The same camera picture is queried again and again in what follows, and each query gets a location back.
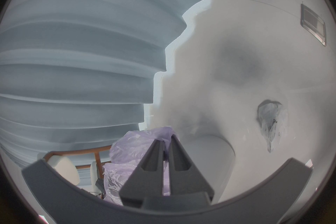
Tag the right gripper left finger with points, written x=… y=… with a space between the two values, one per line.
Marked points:
x=131 y=188

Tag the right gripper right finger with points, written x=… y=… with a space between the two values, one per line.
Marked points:
x=199 y=188

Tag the purple plastic bag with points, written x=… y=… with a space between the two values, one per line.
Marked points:
x=131 y=146

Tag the white wrapper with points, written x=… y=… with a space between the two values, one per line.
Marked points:
x=271 y=123

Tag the white trash bin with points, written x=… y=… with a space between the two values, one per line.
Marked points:
x=215 y=165

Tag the white cushioned wooden chair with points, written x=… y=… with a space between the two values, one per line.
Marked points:
x=65 y=167

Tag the pale blue curtain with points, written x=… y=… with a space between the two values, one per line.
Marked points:
x=78 y=47

